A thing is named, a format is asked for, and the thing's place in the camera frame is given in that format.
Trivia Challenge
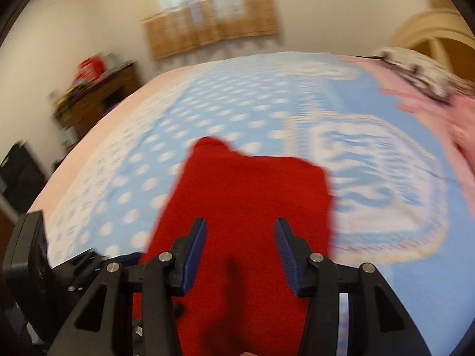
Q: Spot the black chair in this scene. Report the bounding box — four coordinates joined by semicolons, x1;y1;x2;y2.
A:
0;142;49;216

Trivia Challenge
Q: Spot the cream arched headboard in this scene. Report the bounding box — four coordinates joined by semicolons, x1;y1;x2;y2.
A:
388;9;475;73

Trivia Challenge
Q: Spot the pink quilt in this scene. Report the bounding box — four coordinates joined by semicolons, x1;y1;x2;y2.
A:
451;94;475;193

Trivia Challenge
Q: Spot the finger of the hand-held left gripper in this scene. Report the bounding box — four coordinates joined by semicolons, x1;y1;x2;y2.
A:
48;250;147;294

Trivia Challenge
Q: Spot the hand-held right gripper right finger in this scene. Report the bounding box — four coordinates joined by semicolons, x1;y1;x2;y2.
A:
275;218;433;356

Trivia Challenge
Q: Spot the beige patterned curtain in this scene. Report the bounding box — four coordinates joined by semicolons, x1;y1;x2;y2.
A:
139;0;281;62

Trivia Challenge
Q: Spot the red bag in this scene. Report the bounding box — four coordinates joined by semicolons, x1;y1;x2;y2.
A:
74;55;106;82

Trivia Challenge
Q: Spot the wooden desk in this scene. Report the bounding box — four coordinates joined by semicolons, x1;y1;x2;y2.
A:
50;61;143;142

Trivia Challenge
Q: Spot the black and white patterned pillow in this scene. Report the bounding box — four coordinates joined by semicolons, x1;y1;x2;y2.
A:
371;46;475;102

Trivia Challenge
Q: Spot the pink bed sheet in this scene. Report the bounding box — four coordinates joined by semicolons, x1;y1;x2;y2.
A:
28;50;475;231

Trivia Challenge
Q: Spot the blue and white printed blanket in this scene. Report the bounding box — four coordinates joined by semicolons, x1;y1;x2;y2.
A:
45;51;472;356

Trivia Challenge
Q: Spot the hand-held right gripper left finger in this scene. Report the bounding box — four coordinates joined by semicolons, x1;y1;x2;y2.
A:
46;217;208;356

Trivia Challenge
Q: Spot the red knit sweater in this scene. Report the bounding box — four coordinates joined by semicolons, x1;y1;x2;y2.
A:
132;136;336;356

